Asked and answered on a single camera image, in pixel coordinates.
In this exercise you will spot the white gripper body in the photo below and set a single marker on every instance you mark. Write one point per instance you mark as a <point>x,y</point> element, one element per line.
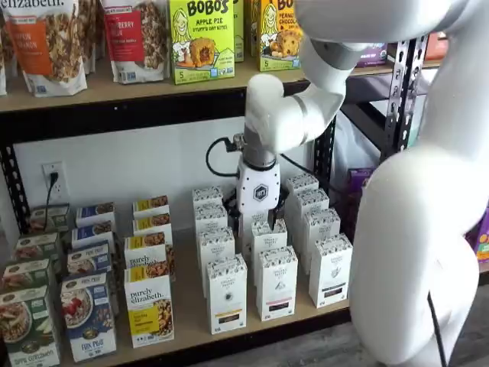
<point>258,189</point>

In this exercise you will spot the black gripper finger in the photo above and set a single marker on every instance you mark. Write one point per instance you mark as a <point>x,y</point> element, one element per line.
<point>272,221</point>
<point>237,225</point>

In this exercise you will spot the white tea box yellow strip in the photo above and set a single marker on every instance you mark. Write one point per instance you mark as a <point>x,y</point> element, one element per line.
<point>227,294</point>

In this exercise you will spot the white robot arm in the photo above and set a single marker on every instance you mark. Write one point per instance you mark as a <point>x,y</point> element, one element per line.
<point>412,229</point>

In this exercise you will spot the white tea box pink strip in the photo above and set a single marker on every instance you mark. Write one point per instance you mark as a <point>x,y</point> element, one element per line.
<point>277,283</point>

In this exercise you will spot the white tea box black strip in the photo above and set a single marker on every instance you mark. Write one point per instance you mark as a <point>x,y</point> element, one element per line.
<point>330,271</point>

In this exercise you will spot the white yellow granola box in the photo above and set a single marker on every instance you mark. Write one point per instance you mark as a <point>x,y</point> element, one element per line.
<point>153,223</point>
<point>151,204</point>
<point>147,306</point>
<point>143,256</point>

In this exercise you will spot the blue oatmeal box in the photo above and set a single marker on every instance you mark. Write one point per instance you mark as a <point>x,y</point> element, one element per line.
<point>93,231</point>
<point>95,212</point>
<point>88,317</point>
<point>89,260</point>

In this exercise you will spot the yellow Bobo's peanut butter box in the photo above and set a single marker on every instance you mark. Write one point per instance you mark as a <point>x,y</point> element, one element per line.
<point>255,26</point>
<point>279,46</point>

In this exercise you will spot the green Bobo's apple pie box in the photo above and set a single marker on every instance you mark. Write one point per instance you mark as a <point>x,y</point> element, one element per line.
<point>239,30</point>
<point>202,42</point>

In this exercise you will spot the purple Zbar snack box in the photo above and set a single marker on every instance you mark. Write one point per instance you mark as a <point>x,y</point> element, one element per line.
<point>372,57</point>

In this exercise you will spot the green oatmeal box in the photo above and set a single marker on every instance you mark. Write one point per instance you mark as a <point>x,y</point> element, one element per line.
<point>23,275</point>
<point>51,219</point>
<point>36,248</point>
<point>26,329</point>

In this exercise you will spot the yellow green snack box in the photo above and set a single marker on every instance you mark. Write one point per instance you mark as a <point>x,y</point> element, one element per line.
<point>484,248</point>

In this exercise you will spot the orange snack bar box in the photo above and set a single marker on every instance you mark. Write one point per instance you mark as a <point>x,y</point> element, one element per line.
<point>433,47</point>

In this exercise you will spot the black metal shelving rack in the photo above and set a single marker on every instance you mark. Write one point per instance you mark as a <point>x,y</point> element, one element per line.
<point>153,111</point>

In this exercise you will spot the granola bag red label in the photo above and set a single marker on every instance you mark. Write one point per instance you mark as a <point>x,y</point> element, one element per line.
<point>133,42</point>

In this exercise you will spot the granola bag orange label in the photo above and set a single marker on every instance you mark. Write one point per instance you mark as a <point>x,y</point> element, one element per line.
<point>38,49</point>

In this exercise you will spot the white wall outlet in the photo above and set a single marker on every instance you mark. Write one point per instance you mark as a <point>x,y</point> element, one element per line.
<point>61,191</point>

